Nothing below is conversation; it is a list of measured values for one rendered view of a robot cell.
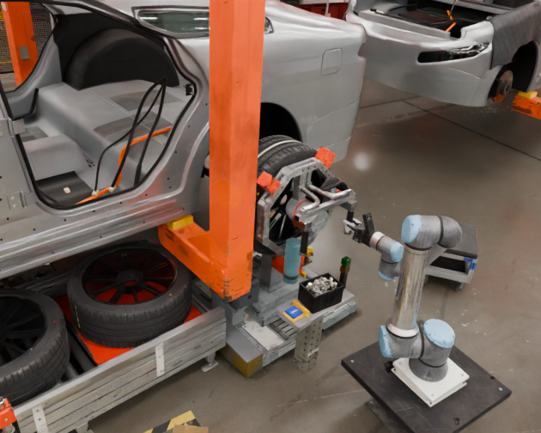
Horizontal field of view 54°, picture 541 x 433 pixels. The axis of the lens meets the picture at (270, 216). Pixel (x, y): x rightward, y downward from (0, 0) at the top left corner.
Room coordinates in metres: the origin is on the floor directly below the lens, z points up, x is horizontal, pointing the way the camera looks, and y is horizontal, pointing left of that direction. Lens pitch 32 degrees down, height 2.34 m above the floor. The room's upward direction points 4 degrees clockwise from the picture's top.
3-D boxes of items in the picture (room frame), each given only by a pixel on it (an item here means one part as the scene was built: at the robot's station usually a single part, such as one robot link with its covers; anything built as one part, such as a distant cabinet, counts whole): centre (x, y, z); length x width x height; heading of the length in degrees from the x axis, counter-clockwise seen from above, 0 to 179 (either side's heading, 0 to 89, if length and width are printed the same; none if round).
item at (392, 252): (2.26, -0.63, 0.80); 0.12 x 0.09 x 0.10; 43
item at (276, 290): (2.65, -0.03, 0.32); 0.40 x 0.30 x 0.28; 133
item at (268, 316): (2.68, -0.06, 0.13); 0.50 x 0.36 x 0.10; 133
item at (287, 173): (2.53, -0.15, 0.85); 0.54 x 0.07 x 0.54; 133
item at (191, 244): (2.44, 0.42, 0.69); 0.52 x 0.17 x 0.35; 43
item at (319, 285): (2.23, -0.30, 0.51); 0.20 x 0.14 x 0.13; 125
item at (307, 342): (2.20, -0.26, 0.21); 0.10 x 0.10 x 0.42; 43
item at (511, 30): (5.01, -2.04, 1.36); 0.71 x 0.30 x 0.51; 133
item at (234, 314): (2.54, 0.23, 0.26); 0.42 x 0.18 x 0.35; 43
